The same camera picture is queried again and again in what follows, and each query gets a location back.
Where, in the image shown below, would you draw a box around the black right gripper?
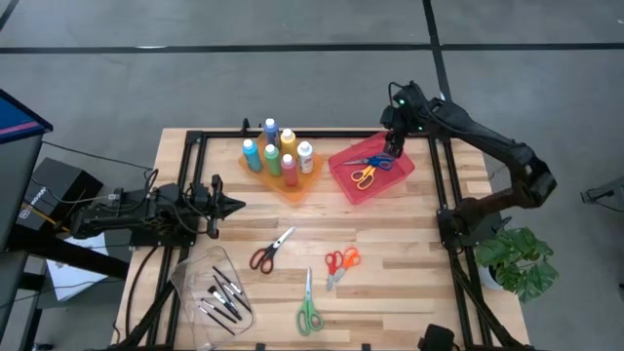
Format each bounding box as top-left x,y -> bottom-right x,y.
380,104 -> 421,158

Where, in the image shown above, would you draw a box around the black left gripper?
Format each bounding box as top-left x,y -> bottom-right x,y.
190,175 -> 247,240

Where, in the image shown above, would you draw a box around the blue handled scissors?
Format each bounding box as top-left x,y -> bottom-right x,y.
343,153 -> 396,172

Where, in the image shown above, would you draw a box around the yellow handled scissors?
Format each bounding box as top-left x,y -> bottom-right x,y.
349,164 -> 379,191

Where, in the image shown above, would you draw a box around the teal paint bottle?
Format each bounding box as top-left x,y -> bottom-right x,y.
241,137 -> 263,174

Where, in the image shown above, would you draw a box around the green paint bottle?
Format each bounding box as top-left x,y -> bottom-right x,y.
262,143 -> 283,177

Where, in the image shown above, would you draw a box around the thin black paintbrush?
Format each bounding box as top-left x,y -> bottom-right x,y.
198,304 -> 236,336
213,274 -> 241,318
212,265 -> 245,296
221,281 -> 254,314
200,296 -> 239,325

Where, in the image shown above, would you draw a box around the pink paint bottle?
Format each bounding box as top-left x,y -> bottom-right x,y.
280,153 -> 299,189

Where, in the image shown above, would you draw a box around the blue paint bottle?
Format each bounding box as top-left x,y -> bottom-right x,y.
262,117 -> 281,147

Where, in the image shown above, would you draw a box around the yellow paint bottle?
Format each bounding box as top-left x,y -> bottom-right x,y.
279,128 -> 298,160

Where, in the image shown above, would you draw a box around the white paint bottle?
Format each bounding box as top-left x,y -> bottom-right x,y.
295,140 -> 315,176

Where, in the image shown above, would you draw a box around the wide black paintbrush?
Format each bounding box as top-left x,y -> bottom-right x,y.
208,285 -> 244,322

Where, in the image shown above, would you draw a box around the small orange scissors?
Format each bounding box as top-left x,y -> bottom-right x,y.
333,246 -> 363,284

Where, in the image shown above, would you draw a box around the pink translucent plastic bin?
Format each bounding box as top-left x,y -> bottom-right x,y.
327,130 -> 416,206

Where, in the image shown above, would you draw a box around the dark red black scissors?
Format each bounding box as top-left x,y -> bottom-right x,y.
249,225 -> 297,275

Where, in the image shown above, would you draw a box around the orange translucent plastic bin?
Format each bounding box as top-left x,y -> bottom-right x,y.
237,127 -> 326,205

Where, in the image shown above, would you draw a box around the clear plastic bin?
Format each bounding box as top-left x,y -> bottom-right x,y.
170,247 -> 256,351

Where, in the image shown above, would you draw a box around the black stand beam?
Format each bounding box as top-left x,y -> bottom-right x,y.
7,224 -> 131,282

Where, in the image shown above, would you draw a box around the black equipment box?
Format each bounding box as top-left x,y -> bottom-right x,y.
17,156 -> 105,233

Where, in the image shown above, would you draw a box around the white paper sheet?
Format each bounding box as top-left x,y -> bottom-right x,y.
46,227 -> 111,302

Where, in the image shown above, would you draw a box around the green plant in white pot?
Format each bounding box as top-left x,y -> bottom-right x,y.
473,226 -> 561,304

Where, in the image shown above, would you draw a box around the black rounded object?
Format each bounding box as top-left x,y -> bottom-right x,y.
417,323 -> 456,351

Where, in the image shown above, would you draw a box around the grey chair base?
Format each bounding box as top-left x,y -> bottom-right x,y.
579,175 -> 624,206

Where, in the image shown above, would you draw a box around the monitor with blue screen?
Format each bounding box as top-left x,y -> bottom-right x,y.
0,88 -> 54,254

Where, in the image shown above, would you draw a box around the thick black cable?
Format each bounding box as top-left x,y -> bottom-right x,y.
124,246 -> 162,342

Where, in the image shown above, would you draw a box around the green handled scissors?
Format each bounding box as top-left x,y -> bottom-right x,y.
295,265 -> 326,337

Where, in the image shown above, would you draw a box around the thin black floor cable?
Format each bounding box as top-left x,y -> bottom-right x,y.
41,139 -> 155,173

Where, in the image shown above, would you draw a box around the black floor cable loop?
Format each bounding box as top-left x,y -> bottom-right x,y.
579,187 -> 624,214

